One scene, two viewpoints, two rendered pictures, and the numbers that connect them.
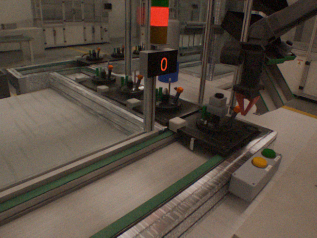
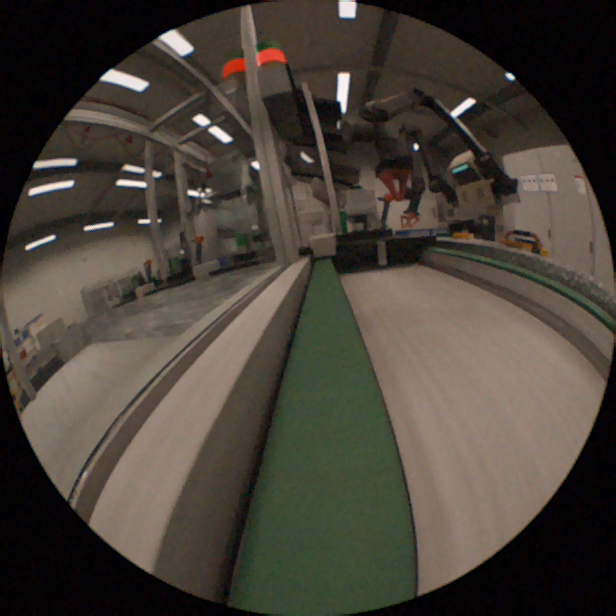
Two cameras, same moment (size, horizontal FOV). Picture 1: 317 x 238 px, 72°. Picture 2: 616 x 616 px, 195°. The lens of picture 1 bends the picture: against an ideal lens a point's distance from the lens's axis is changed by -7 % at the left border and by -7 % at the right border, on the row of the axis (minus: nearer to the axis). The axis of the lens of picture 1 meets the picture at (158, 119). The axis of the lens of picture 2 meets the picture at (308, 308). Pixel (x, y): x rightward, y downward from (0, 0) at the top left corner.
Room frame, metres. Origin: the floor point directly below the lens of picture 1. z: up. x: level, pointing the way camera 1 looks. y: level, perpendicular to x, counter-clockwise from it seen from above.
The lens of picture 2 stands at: (0.52, 0.17, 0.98)
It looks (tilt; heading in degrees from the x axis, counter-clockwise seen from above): 21 degrees down; 324
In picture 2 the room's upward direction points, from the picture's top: 11 degrees counter-clockwise
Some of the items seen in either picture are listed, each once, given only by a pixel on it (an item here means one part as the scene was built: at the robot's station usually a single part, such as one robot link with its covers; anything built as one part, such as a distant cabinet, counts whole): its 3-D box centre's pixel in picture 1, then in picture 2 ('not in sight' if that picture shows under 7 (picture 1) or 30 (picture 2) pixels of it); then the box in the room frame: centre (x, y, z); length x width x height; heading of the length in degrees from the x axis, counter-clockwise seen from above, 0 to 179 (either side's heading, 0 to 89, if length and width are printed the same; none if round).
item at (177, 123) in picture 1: (177, 124); (323, 246); (0.75, -0.07, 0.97); 0.05 x 0.05 x 0.04; 45
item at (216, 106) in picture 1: (215, 102); (353, 201); (0.76, -0.20, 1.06); 0.08 x 0.04 x 0.07; 46
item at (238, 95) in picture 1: (247, 100); (394, 184); (0.69, -0.28, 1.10); 0.07 x 0.07 x 0.09; 46
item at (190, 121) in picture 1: (214, 128); (363, 242); (0.76, -0.21, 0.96); 0.24 x 0.24 x 0.02; 45
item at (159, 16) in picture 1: (159, 16); (270, 63); (0.70, 0.01, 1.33); 0.05 x 0.05 x 0.05
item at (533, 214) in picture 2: not in sight; (538, 227); (-0.72, -3.32, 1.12); 0.80 x 0.54 x 2.25; 134
